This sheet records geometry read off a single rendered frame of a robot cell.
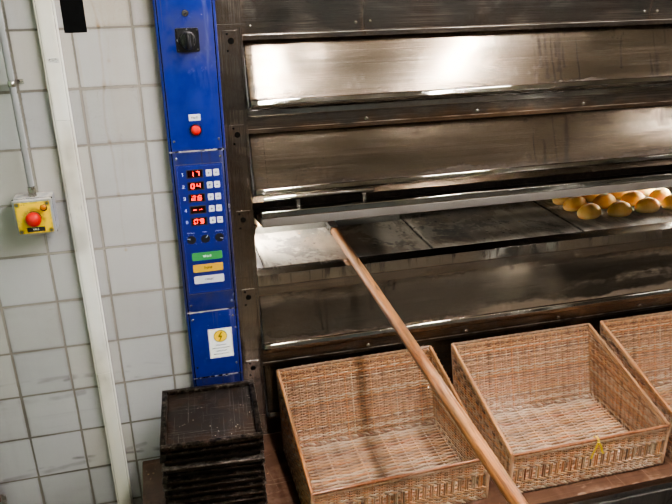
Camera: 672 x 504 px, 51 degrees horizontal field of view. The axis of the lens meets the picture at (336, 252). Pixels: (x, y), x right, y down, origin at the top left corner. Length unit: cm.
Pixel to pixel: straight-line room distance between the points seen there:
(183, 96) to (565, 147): 123
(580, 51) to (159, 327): 158
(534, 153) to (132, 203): 127
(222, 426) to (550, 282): 126
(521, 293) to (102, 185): 144
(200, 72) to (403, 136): 65
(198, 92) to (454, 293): 109
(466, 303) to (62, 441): 141
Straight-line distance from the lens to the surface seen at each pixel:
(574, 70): 238
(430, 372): 166
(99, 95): 203
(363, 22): 210
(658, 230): 278
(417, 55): 216
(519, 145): 235
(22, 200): 205
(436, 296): 242
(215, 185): 206
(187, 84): 199
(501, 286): 252
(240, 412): 211
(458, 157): 226
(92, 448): 249
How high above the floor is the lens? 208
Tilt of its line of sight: 22 degrees down
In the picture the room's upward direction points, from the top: 1 degrees counter-clockwise
